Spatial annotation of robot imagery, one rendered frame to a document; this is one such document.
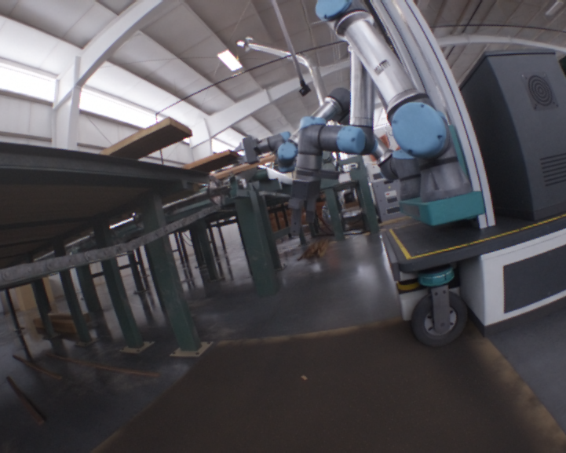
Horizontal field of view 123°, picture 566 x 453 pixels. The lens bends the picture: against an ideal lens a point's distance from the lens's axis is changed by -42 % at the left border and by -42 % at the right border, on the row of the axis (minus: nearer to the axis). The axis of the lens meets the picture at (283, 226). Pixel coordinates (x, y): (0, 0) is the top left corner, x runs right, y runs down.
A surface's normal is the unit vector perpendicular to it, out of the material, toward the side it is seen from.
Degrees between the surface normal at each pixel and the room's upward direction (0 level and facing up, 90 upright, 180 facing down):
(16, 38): 171
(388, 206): 90
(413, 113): 98
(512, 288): 90
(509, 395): 0
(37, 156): 90
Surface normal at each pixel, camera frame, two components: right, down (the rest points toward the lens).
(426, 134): -0.61, 0.30
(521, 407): -0.24, -0.97
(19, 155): 0.94, -0.22
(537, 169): -0.32, 0.11
